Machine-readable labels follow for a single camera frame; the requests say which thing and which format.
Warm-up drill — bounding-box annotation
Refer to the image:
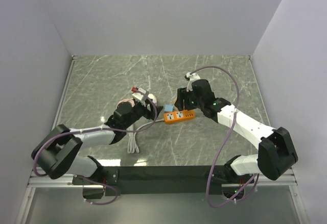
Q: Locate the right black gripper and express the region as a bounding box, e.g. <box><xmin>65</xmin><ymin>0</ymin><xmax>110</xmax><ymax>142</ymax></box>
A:
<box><xmin>174</xmin><ymin>87</ymin><xmax>204</xmax><ymax>112</ymax></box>

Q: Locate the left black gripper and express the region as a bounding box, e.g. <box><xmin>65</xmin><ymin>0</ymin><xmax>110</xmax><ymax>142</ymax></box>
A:
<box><xmin>124</xmin><ymin>98</ymin><xmax>163</xmax><ymax>129</ymax></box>

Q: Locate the blue plug adapter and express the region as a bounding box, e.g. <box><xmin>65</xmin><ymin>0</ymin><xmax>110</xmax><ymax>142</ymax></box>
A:
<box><xmin>164</xmin><ymin>105</ymin><xmax>175</xmax><ymax>113</ymax></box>

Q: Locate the pink round power socket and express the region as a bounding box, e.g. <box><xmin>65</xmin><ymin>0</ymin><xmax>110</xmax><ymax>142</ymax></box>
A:
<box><xmin>148</xmin><ymin>93</ymin><xmax>157</xmax><ymax>105</ymax></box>

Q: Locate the pink cable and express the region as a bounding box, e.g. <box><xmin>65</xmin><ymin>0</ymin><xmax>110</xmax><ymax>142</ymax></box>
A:
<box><xmin>116</xmin><ymin>98</ymin><xmax>136</xmax><ymax>110</ymax></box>

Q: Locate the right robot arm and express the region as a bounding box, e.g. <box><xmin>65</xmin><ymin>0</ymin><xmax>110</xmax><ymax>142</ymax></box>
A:
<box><xmin>175</xmin><ymin>79</ymin><xmax>298</xmax><ymax>183</ymax></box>

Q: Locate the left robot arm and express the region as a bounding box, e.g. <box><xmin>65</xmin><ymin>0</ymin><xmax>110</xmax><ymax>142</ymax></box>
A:
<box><xmin>31</xmin><ymin>99</ymin><xmax>163</xmax><ymax>184</ymax></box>

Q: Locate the orange power strip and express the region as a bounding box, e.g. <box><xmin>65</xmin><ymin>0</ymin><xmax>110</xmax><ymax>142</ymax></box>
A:
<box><xmin>163</xmin><ymin>110</ymin><xmax>195</xmax><ymax>125</ymax></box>

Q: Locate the black base bar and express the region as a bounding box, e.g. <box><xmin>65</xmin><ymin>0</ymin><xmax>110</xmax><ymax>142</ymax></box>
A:
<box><xmin>71</xmin><ymin>165</ymin><xmax>256</xmax><ymax>198</ymax></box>

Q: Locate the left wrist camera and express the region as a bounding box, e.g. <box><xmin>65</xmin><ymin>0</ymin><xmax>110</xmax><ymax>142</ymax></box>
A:
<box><xmin>131</xmin><ymin>87</ymin><xmax>149</xmax><ymax>106</ymax></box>

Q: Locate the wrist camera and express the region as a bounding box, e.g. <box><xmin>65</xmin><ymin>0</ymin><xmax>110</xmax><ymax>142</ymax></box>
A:
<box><xmin>131</xmin><ymin>87</ymin><xmax>149</xmax><ymax>106</ymax></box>
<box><xmin>184</xmin><ymin>72</ymin><xmax>200</xmax><ymax>92</ymax></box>

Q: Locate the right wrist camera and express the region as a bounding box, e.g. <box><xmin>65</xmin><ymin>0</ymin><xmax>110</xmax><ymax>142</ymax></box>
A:
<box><xmin>184</xmin><ymin>72</ymin><xmax>200</xmax><ymax>92</ymax></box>

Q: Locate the white power strip cable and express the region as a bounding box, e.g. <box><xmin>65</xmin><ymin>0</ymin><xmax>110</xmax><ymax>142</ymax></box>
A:
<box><xmin>127</xmin><ymin>118</ymin><xmax>166</xmax><ymax>155</ymax></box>

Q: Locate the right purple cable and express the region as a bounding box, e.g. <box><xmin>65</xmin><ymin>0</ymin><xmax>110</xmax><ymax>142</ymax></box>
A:
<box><xmin>188</xmin><ymin>66</ymin><xmax>260</xmax><ymax>209</ymax></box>

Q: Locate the aluminium rail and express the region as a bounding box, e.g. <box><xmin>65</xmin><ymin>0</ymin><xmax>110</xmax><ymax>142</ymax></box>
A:
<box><xmin>258</xmin><ymin>167</ymin><xmax>298</xmax><ymax>186</ymax></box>

